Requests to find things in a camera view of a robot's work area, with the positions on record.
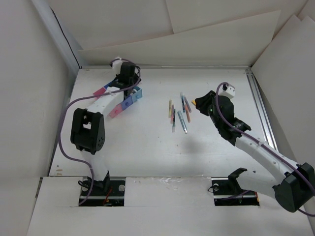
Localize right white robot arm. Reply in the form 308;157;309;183
195;91;315;212

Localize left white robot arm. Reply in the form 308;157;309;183
70;61;141;195

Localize dark blue drawer box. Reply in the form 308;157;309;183
103;83;135;111

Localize light blue drawer box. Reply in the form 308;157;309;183
130;87;143;103

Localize pink drawer box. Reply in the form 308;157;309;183
93;87;124;119

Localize orange highlighter pen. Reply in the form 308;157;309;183
184;97;190;123

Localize blue black pen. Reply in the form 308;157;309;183
180;92;186;113

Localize pink highlighter pen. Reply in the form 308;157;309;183
170;104;174;124

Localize yellow highlighter pen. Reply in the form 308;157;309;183
168;99;172;118

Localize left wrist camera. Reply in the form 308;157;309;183
110;57;124;73

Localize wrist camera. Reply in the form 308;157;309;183
219;84;235;99
110;57;124;73

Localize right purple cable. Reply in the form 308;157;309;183
216;82;315;217

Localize purple cable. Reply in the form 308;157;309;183
59;58;142;206
216;82;315;217

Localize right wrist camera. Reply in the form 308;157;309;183
219;84;235;99

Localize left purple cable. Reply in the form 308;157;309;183
59;58;142;206

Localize aluminium rail right side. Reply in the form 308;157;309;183
245;69;278;150

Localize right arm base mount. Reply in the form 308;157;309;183
208;168;260;207

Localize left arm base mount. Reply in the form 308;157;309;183
78;173;126;207

